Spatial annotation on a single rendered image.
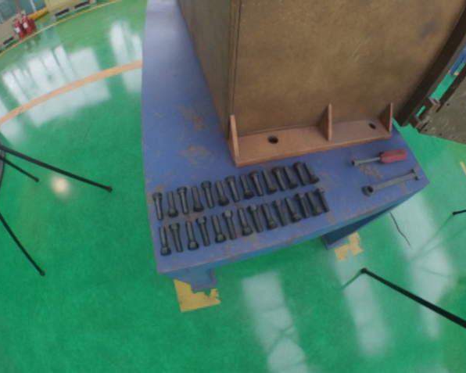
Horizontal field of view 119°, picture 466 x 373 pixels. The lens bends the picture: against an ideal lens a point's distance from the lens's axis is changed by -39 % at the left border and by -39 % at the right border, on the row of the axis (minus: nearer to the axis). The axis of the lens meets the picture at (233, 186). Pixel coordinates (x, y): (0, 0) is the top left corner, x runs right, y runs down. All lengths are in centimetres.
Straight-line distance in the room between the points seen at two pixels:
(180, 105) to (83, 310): 105
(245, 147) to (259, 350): 87
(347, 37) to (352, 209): 35
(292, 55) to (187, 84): 37
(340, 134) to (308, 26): 31
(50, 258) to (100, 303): 41
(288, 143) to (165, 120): 30
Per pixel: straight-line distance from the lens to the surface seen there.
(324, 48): 43
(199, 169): 47
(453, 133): 99
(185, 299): 105
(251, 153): 48
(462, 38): 70
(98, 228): 125
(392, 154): 65
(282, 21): 36
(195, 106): 60
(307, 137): 54
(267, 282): 106
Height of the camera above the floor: 104
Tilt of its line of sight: 62 degrees down
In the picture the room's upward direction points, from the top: 7 degrees clockwise
